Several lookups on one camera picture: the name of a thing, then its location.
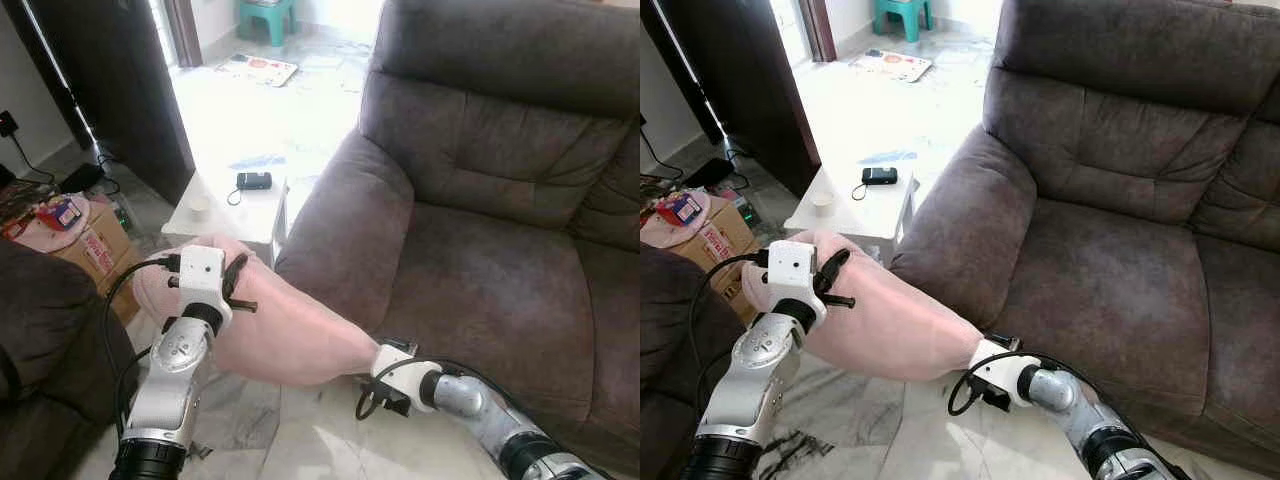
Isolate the pink pillow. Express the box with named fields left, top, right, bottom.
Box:
left=742, top=230, right=986, bottom=383
left=132, top=235, right=383, bottom=388

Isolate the white side table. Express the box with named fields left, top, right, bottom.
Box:
left=783, top=165, right=916, bottom=266
left=161, top=168, right=291, bottom=269

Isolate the printed cardboard box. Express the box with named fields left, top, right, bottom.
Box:
left=50, top=205, right=141, bottom=326
left=690, top=198, right=761, bottom=301

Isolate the black power adapter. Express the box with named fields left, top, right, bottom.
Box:
left=58, top=162, right=106, bottom=194
left=683, top=157, right=733, bottom=189

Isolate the grey-brown fabric sofa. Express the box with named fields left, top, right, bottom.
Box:
left=890, top=0, right=1280, bottom=476
left=275, top=0, right=641, bottom=476

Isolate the red and blue packet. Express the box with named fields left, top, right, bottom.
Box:
left=657, top=192, right=704, bottom=225
left=37, top=197, right=83, bottom=231

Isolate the pale pink cushion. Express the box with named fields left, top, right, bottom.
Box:
left=12, top=195, right=93, bottom=253
left=640, top=192, right=713, bottom=249

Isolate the dark brown sofa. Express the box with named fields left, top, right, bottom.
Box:
left=640, top=245, right=746, bottom=480
left=0, top=240, right=136, bottom=480

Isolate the dark wooden door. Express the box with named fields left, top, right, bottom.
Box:
left=640, top=0, right=823, bottom=198
left=22, top=0, right=197, bottom=206

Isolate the printed floor mat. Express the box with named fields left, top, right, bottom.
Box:
left=850, top=48, right=933, bottom=83
left=217, top=53, right=300, bottom=88

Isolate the green plastic stool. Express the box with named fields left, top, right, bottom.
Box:
left=237, top=0, right=298, bottom=47
left=873, top=0, right=934, bottom=44

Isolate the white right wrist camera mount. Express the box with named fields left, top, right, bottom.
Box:
left=371, top=343, right=441, bottom=403
left=968, top=338, right=1041, bottom=406

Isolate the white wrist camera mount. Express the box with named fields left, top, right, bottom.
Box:
left=176, top=246, right=233, bottom=316
left=371, top=343, right=441, bottom=403
left=968, top=338, right=1041, bottom=406
left=766, top=240, right=829, bottom=306

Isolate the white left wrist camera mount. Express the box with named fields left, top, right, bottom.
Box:
left=766, top=240, right=829, bottom=306
left=176, top=246, right=233, bottom=316

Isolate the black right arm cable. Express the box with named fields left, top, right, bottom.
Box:
left=947, top=350, right=1131, bottom=441
left=355, top=358, right=523, bottom=421

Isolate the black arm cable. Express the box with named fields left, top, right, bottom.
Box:
left=355, top=358, right=523, bottom=421
left=947, top=350, right=1131, bottom=441
left=686, top=250, right=769, bottom=411
left=103, top=255, right=181, bottom=433

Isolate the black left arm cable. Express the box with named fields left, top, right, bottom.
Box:
left=686, top=250, right=769, bottom=411
left=103, top=255, right=181, bottom=433

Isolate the brown wooden door frame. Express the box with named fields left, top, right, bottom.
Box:
left=797, top=0, right=839, bottom=63
left=163, top=0, right=204, bottom=68

